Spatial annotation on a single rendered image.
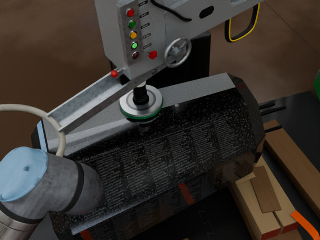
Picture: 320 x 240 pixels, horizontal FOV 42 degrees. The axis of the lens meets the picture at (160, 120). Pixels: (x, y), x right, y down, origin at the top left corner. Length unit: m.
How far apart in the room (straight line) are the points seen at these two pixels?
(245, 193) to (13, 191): 1.82
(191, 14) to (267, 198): 1.19
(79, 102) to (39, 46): 2.02
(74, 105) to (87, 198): 1.05
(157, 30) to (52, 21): 2.53
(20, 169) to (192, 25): 1.20
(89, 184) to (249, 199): 1.67
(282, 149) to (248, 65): 0.92
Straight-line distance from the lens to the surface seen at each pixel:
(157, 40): 1.75
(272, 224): 2.44
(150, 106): 2.05
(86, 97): 1.94
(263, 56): 3.61
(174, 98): 2.12
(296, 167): 2.80
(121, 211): 2.01
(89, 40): 3.85
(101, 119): 2.07
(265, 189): 2.52
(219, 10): 1.95
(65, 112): 1.93
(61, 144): 1.79
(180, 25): 1.81
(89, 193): 0.92
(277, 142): 2.89
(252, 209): 2.46
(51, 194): 0.88
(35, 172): 0.86
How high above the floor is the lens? 2.35
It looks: 50 degrees down
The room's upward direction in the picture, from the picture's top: 5 degrees counter-clockwise
